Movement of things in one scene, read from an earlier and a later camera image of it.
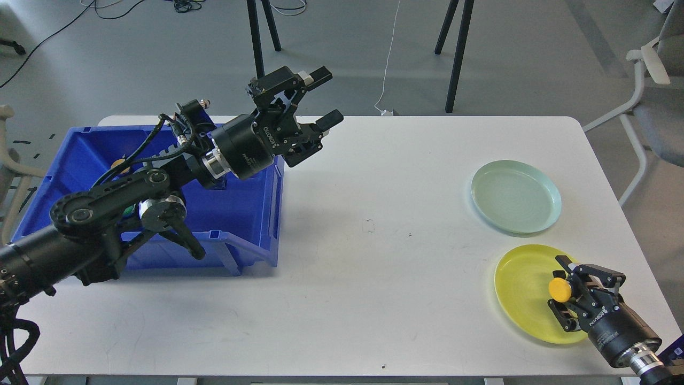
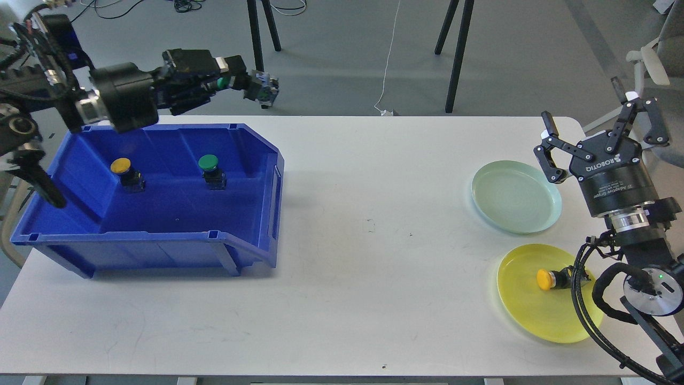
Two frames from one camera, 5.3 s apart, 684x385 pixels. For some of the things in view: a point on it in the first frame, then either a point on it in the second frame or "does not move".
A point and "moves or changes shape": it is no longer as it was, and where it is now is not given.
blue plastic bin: [236, 223] does not move
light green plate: [516, 197] does not move
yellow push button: [560, 289] moves or changes shape
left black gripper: [246, 146] → [130, 99]
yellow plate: [522, 279] does not move
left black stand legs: [254, 23] does not move
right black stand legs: [468, 10] does not move
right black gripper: [612, 326] → [616, 177]
